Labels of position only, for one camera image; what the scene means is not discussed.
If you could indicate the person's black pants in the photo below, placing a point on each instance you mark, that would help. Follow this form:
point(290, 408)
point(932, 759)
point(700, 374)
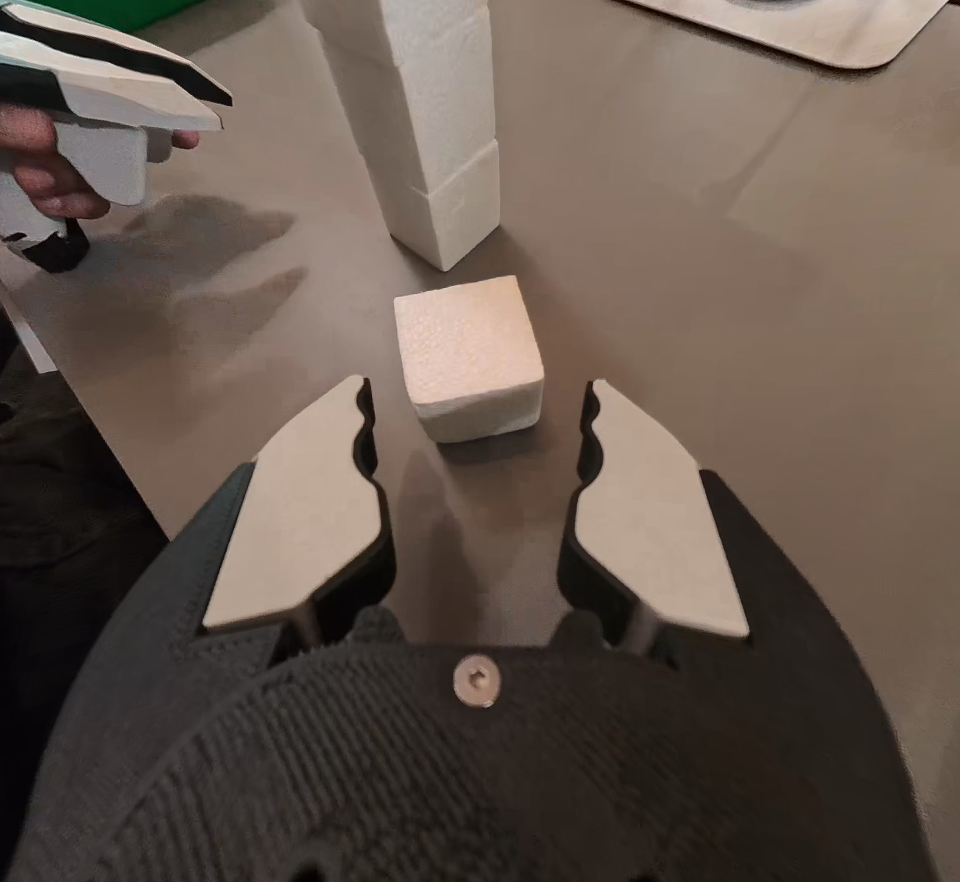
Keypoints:
point(60, 597)

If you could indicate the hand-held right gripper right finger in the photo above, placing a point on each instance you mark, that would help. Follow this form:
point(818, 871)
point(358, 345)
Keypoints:
point(652, 537)

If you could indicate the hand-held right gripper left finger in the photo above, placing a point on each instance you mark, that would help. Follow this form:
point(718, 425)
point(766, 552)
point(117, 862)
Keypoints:
point(300, 522)

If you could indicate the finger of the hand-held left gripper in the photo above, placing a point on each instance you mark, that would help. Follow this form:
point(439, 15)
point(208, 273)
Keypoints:
point(142, 102)
point(75, 34)

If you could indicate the person's left hand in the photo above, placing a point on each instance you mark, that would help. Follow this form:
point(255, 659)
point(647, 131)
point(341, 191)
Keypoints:
point(37, 162)

